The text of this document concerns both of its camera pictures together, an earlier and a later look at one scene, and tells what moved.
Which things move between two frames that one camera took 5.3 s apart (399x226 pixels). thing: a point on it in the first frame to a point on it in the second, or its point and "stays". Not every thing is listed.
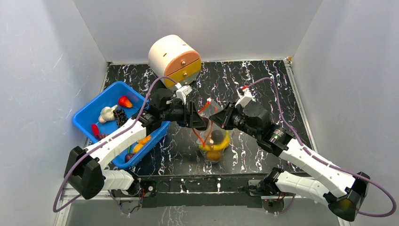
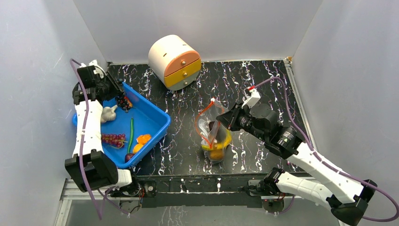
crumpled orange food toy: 137,148 stays
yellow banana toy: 211,147 stays
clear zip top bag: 212,140 stays
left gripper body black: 187,119 to 111,89
